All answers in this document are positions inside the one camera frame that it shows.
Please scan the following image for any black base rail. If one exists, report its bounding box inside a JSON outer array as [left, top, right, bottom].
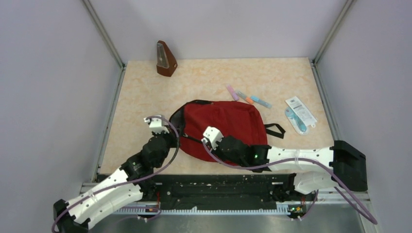
[[141, 174, 315, 211]]

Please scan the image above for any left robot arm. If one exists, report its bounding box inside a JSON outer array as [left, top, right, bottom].
[[51, 133, 180, 233]]

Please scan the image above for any orange highlighter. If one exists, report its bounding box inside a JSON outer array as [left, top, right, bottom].
[[236, 90, 254, 105]]

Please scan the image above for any blue highlighter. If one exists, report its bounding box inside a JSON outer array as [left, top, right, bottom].
[[250, 96, 272, 109]]

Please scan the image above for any brown wooden metronome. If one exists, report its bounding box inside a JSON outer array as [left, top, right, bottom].
[[156, 40, 178, 77]]

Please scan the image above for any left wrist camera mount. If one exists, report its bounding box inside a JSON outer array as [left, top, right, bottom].
[[144, 115, 170, 134]]

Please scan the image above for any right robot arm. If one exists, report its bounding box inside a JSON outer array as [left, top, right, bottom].
[[212, 136, 368, 200]]

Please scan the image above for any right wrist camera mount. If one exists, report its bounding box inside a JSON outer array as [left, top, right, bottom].
[[201, 126, 223, 150]]

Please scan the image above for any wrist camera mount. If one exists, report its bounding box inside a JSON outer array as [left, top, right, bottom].
[[144, 115, 170, 134], [201, 126, 223, 150]]

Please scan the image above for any pink highlighter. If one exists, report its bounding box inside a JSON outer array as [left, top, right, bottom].
[[225, 84, 240, 101]]

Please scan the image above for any blue correction tape pack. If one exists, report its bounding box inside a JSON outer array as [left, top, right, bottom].
[[285, 107, 310, 135]]

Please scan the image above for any red backpack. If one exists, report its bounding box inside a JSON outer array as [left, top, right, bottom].
[[169, 100, 286, 162]]

